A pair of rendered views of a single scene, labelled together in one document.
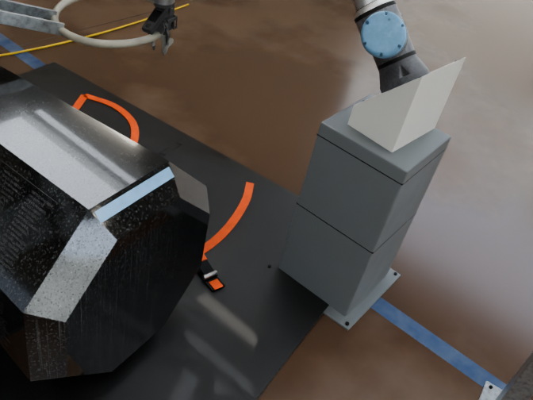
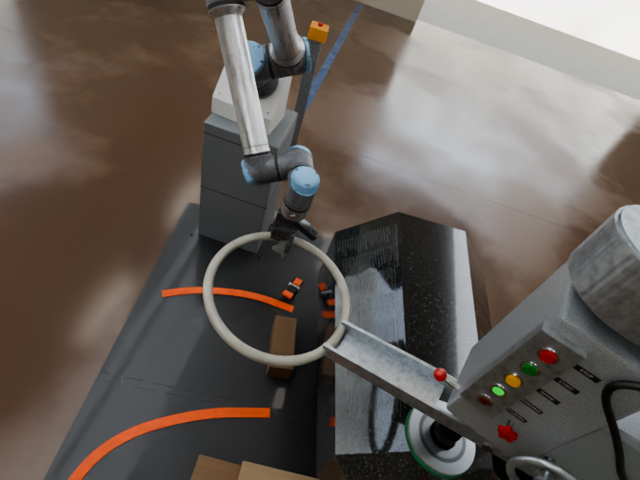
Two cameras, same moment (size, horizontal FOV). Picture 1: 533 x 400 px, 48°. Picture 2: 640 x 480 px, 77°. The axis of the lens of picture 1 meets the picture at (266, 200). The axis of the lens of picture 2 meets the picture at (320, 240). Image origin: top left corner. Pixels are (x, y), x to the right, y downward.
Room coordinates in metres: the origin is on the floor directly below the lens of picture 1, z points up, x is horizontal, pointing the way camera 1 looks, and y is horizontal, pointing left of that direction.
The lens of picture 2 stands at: (2.61, 1.48, 2.03)
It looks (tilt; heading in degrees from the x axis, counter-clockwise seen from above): 45 degrees down; 238
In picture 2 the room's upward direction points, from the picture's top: 21 degrees clockwise
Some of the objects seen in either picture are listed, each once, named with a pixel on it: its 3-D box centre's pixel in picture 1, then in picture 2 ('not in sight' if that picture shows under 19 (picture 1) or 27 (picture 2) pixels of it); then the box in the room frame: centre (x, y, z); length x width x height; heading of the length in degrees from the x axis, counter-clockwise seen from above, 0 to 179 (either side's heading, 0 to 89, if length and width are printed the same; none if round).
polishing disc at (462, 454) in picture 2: not in sight; (441, 435); (1.85, 1.30, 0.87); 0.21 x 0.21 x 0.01
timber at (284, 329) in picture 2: not in sight; (282, 346); (2.03, 0.56, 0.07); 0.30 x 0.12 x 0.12; 71
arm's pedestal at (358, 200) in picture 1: (358, 207); (245, 177); (2.09, -0.40, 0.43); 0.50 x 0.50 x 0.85; 60
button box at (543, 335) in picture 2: not in sight; (514, 374); (1.98, 1.32, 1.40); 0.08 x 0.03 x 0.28; 128
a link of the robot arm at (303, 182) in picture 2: not in sight; (301, 189); (2.17, 0.57, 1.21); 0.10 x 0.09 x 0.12; 79
